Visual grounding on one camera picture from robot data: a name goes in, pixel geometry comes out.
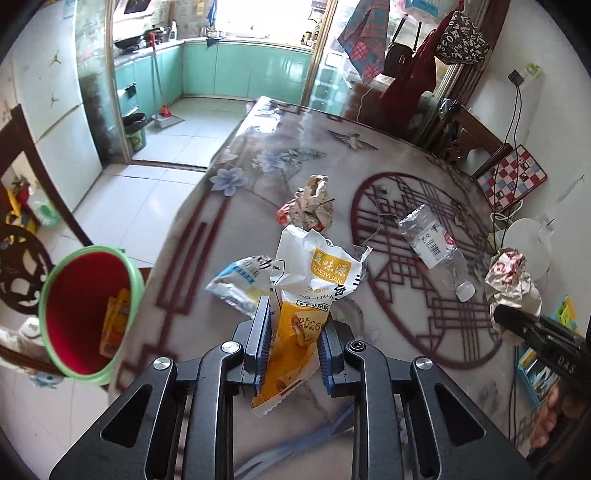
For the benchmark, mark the black charger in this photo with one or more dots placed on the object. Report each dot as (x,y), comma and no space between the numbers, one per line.
(515,77)

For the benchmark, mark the crushed clear plastic bottle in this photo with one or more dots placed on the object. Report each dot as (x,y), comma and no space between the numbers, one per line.
(434,244)

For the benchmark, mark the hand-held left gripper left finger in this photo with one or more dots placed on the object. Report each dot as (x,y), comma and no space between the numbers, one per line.
(263,341)

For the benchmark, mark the dark wooden chair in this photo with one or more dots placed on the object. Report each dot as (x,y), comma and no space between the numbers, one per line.
(27,258)

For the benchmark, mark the person's right hand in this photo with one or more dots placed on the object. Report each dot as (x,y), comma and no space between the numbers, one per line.
(549,410)

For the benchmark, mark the checkered cushion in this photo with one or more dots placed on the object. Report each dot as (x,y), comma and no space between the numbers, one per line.
(512,177)

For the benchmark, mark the teal kitchen base cabinets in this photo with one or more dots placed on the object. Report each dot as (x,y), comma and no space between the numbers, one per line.
(240,67)

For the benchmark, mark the red white wrapper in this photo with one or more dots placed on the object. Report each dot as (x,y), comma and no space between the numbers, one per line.
(510,277)

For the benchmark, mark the red bin green rim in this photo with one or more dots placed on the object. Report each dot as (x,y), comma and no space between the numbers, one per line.
(78,314)

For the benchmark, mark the blue white snack bag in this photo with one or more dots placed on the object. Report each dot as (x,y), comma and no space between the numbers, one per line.
(238,281)

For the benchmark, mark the black frying pan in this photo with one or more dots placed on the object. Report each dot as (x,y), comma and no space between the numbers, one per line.
(154,34)

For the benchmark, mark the carved wooden chair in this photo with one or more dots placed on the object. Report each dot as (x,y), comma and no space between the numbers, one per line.
(475,134)

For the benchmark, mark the black handbag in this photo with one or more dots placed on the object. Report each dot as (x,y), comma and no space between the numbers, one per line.
(399,60)

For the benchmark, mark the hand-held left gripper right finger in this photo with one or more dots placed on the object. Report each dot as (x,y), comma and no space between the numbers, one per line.
(328,364)

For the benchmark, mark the white green wall device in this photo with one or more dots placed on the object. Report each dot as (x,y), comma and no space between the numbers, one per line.
(532,70)

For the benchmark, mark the crumpled printed paper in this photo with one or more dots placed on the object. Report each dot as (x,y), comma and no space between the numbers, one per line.
(309,205)

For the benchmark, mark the white desk lamp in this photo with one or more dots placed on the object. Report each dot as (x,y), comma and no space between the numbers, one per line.
(526,240)

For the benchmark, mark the dark red garment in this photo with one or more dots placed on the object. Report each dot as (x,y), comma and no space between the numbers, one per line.
(415,78)

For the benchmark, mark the grey dustpan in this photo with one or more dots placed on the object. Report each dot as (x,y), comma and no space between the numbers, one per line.
(168,121)

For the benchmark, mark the yellow white snack bag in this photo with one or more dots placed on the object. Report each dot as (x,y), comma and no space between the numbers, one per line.
(314,272)

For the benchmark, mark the silver range hood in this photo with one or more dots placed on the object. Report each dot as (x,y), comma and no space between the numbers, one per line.
(134,10)

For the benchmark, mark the blue white tissue pack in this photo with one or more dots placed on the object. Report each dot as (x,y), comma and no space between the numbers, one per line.
(425,7)

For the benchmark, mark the colourful box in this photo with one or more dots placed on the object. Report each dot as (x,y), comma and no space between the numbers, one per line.
(538,374)

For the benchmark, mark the yellow toy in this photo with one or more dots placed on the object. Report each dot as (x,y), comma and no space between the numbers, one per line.
(16,203)

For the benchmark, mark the black wok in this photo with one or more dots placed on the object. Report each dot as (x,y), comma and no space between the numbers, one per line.
(127,44)

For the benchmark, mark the yellow wrapper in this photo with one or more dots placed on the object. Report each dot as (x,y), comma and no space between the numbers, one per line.
(115,327)

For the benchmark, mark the plaid hanging cloth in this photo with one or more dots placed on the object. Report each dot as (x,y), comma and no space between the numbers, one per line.
(367,41)

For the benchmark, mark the white bottle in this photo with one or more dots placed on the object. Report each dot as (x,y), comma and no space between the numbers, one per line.
(173,31)

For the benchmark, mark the letter print bag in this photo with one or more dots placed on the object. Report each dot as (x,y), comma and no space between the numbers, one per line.
(464,41)

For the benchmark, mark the green plastic bag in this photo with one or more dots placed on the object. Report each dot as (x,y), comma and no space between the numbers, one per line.
(46,213)

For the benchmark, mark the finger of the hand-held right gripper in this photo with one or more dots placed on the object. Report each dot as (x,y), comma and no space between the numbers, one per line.
(519,325)

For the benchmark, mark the black kitchen waste bin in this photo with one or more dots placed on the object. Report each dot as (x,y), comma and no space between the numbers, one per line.
(135,134)

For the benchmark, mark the white refrigerator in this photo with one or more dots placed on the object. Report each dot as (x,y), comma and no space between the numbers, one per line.
(46,92)

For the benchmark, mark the blue hanging towel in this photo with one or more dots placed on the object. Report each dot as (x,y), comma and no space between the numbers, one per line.
(212,10)

